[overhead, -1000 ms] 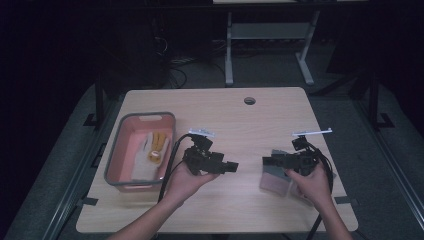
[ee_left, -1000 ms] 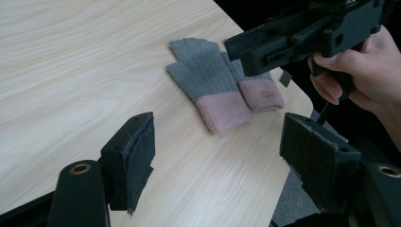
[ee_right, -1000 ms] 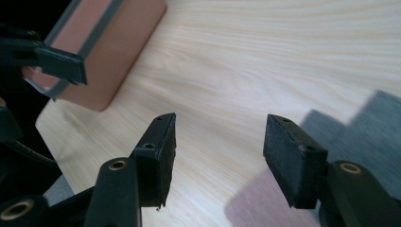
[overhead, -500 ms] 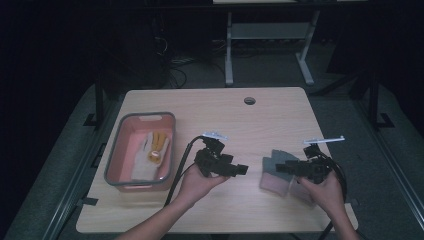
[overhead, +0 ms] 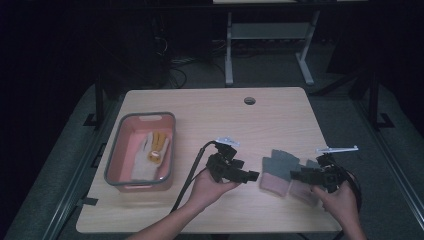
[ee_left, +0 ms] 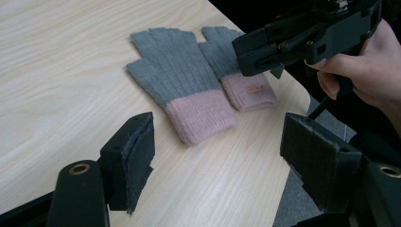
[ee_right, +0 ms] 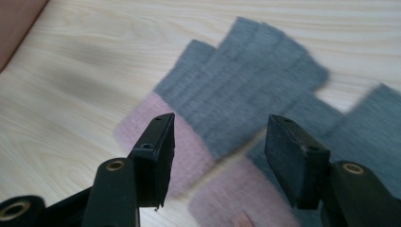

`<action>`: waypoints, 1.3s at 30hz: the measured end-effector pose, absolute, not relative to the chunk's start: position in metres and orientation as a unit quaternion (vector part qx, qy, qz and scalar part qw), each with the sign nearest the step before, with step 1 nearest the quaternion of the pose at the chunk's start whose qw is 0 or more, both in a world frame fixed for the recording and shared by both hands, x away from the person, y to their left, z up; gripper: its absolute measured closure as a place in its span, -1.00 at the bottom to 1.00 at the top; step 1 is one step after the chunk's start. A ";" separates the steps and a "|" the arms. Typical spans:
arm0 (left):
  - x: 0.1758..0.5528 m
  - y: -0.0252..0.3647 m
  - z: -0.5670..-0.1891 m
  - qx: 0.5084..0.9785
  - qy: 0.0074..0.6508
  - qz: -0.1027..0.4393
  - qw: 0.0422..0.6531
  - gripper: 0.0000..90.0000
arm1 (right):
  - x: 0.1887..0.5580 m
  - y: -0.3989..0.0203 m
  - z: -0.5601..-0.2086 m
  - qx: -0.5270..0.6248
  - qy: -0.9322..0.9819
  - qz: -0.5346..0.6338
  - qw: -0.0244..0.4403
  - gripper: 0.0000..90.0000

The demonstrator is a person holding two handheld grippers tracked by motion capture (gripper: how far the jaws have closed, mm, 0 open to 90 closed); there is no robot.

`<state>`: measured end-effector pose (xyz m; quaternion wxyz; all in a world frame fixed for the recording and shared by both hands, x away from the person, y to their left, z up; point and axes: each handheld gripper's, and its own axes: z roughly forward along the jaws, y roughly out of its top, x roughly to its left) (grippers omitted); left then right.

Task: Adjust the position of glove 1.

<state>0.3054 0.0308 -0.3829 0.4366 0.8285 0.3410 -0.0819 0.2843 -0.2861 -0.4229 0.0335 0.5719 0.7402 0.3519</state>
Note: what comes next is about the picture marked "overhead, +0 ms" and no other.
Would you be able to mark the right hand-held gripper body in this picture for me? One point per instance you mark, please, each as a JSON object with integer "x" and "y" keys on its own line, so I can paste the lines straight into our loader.
{"x": 330, "y": 176}

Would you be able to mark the black metal stand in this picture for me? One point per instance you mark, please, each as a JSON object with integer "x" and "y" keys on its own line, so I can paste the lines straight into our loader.
{"x": 99, "y": 100}
{"x": 374, "y": 100}

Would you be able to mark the pink and grey knit glove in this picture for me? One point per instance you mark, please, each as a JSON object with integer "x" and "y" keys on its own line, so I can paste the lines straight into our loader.
{"x": 276, "y": 170}
{"x": 301, "y": 193}

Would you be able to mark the cream and yellow knit glove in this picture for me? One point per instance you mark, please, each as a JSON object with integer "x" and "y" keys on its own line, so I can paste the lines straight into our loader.
{"x": 141, "y": 166}
{"x": 159, "y": 140}

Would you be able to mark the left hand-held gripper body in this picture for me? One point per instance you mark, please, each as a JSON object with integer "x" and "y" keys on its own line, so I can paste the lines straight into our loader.
{"x": 221, "y": 165}

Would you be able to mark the person's right hand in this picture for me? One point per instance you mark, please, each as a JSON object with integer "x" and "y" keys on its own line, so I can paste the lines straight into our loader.
{"x": 343, "y": 206}

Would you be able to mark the white metal desk frame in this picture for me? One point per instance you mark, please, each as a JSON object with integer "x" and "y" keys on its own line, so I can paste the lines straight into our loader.
{"x": 228, "y": 50}

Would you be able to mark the pink basket with grey rim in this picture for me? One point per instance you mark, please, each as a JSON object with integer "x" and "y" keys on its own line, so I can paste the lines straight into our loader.
{"x": 123, "y": 143}

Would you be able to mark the person's left hand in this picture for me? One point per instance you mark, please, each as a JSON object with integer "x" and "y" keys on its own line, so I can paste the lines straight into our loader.
{"x": 205, "y": 191}

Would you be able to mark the metal frame rail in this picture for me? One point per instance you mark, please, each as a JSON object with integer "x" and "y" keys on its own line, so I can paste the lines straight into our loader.
{"x": 393, "y": 166}
{"x": 76, "y": 173}

